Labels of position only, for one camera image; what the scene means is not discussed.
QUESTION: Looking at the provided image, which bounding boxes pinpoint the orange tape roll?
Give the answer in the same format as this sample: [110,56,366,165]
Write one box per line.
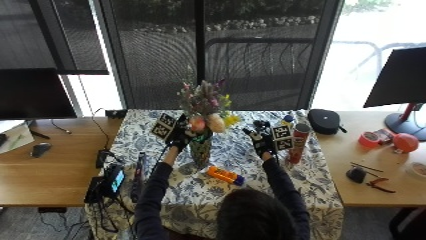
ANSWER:
[357,131,383,149]

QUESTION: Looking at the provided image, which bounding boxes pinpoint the orange ball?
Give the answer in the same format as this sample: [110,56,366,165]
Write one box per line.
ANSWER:
[391,132,420,154]

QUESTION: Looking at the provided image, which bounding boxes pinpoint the black flat box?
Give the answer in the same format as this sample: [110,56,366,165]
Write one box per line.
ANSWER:
[84,176,108,204]

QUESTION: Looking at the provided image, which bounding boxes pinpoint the white round dish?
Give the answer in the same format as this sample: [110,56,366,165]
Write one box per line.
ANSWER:
[406,162,426,179]

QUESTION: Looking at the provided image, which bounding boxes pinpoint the device with lit screen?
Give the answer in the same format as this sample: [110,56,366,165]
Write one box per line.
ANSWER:
[104,163,128,198]

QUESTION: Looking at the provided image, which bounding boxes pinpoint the person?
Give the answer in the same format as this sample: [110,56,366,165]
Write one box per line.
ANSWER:
[133,146,311,240]

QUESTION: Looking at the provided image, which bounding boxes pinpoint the blue floral tablecloth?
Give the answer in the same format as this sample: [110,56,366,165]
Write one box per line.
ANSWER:
[84,109,346,240]

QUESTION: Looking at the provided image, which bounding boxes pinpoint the orange tube with blue cap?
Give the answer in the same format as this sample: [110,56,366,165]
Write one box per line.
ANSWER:
[206,165,246,187]

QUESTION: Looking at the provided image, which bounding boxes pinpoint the black monitor with red stand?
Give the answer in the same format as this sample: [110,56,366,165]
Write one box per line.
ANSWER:
[362,46,426,142]

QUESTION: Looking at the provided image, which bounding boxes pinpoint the glass vase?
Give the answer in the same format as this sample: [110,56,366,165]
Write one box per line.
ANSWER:
[189,132,214,169]

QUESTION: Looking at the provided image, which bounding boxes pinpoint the bottle with blue cap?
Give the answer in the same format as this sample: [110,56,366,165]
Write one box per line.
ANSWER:
[281,111,297,128]

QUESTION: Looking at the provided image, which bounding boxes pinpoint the black zip case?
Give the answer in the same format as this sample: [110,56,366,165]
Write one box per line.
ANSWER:
[306,108,349,136]

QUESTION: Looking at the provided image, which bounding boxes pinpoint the mixed flower bouquet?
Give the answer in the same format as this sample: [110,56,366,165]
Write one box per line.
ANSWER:
[176,79,242,134]

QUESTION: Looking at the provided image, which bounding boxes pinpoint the person's left hand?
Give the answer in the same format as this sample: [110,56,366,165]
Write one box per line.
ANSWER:
[165,113,199,154]

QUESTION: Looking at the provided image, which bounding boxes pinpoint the red-handled pliers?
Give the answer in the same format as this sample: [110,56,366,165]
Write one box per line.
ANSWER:
[366,177,396,194]

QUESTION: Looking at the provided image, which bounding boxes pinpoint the black power adapter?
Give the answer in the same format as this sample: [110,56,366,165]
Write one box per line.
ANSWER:
[94,149,117,169]

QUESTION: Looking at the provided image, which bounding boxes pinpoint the small black box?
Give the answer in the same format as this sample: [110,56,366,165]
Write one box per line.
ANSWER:
[104,109,128,120]

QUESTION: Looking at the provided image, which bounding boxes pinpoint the white marker cube on glove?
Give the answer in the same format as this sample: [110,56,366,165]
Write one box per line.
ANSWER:
[150,112,178,140]
[270,124,294,152]

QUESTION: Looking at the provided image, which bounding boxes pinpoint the small black round device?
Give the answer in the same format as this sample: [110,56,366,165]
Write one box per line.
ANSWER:
[345,166,367,184]

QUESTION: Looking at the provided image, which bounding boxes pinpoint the white marker cube on right glove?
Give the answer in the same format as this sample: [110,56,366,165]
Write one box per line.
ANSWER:
[270,124,294,152]

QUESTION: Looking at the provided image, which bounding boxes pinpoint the black pen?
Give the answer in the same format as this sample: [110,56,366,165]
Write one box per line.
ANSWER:
[350,161,385,173]

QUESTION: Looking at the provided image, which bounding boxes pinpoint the black computer mouse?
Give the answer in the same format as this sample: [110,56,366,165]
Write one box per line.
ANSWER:
[29,142,53,158]

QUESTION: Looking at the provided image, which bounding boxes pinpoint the red snack can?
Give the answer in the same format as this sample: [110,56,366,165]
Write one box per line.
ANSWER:
[286,123,311,165]

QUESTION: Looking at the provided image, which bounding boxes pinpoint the person's right hand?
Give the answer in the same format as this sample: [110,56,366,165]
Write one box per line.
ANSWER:
[241,120,279,158]

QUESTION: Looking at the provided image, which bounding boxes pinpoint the white paper sheet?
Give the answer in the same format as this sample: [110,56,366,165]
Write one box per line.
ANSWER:
[0,123,36,155]

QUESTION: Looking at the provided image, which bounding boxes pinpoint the white marker cube on left glove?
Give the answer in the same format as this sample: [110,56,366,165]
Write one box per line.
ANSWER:
[150,112,178,140]

